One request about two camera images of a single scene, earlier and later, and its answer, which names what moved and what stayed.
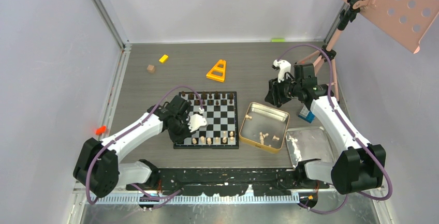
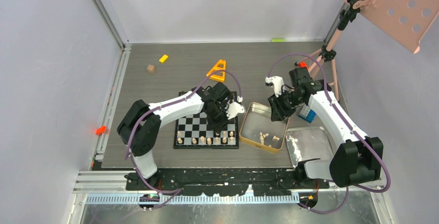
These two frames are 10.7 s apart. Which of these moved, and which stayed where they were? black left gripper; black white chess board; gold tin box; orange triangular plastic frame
Moved: black left gripper
Stayed: orange triangular plastic frame; gold tin box; black white chess board
